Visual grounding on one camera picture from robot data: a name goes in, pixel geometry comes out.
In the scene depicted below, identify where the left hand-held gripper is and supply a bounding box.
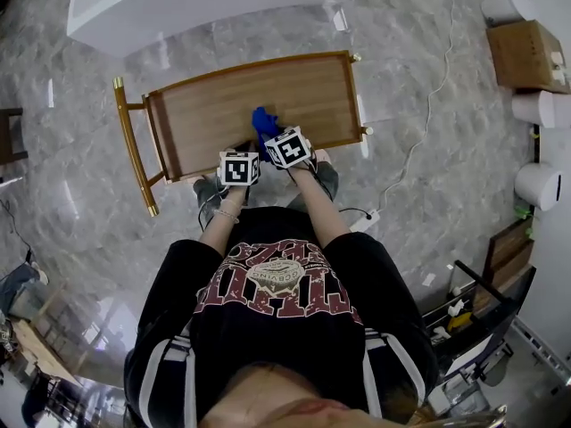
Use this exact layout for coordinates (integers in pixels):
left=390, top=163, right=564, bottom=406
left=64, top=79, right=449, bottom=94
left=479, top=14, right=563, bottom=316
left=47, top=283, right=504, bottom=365
left=218, top=139, right=261, bottom=188

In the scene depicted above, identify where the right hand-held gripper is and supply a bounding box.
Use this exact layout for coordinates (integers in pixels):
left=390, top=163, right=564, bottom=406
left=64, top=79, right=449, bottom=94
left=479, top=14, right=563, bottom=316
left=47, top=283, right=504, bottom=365
left=262, top=125, right=313, bottom=171

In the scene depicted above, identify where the blue cloth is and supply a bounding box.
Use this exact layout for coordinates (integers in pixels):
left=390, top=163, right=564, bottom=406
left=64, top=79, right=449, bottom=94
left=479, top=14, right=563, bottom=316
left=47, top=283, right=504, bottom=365
left=251, top=106, right=286, bottom=163

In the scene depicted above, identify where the person's left forearm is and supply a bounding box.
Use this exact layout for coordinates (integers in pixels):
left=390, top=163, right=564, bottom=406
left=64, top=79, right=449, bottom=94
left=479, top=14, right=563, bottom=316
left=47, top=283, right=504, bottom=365
left=198, top=185, right=247, bottom=245

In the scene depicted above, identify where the person's right forearm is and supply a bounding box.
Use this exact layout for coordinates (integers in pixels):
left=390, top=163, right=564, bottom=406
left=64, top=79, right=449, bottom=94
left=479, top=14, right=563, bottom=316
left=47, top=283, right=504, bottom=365
left=287, top=167, right=352, bottom=248

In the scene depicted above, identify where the person's right leg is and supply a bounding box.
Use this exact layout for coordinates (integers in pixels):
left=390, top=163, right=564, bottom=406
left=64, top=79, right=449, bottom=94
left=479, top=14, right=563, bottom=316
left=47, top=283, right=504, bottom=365
left=285, top=148, right=341, bottom=210

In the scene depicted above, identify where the white power strip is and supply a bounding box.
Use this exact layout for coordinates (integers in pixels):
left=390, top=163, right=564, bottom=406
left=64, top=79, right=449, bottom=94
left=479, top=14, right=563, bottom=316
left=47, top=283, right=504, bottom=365
left=349, top=209, right=382, bottom=235

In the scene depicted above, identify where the white rectangular bathtub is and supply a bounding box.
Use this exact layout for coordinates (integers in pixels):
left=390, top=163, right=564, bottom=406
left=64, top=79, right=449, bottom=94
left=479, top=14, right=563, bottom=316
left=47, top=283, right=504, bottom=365
left=66, top=0, right=374, bottom=58

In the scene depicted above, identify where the person's black printed t-shirt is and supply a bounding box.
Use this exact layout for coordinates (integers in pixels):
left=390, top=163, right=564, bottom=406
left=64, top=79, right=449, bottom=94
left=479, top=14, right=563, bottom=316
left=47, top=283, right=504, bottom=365
left=123, top=206, right=439, bottom=428

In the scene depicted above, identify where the dark wooden side table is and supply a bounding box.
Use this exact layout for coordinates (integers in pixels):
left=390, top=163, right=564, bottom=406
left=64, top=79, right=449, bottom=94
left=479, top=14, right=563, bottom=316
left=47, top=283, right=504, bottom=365
left=0, top=107, right=29, bottom=183

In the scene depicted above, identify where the wooden slat stand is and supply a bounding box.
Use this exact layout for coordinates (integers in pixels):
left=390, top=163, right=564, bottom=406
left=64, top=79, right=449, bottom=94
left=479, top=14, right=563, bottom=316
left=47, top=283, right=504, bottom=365
left=472, top=216, right=536, bottom=316

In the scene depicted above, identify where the person's chin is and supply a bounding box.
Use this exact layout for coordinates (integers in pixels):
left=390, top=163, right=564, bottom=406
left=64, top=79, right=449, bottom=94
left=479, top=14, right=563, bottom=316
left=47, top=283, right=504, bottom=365
left=200, top=363, right=393, bottom=428

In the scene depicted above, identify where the closed cardboard box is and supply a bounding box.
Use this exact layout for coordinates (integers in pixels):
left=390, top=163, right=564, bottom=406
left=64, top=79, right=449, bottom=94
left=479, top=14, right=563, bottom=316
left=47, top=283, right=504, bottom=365
left=484, top=19, right=571, bottom=96

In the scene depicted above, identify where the white round bin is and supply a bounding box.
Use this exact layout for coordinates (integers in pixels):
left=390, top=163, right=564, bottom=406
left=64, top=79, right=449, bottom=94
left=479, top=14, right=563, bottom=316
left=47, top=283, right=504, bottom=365
left=480, top=0, right=538, bottom=27

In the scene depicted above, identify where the light wooden table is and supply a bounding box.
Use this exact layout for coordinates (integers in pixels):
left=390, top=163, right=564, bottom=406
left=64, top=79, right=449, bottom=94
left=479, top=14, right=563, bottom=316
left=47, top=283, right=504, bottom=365
left=11, top=317, right=84, bottom=387

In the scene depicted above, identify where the bead bracelet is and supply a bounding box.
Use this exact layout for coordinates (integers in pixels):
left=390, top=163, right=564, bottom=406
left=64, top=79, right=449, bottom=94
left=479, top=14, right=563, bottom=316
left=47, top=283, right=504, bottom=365
left=212, top=198, right=242, bottom=225

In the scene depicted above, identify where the white cable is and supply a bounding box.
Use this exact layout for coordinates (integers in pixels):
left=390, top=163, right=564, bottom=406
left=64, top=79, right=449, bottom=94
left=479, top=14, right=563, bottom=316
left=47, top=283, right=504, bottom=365
left=373, top=0, right=457, bottom=216

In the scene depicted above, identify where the black metal frame vanity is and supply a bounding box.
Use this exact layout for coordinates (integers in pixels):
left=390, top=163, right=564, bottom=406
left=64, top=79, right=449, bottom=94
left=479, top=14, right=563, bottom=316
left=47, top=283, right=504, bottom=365
left=421, top=259, right=539, bottom=383

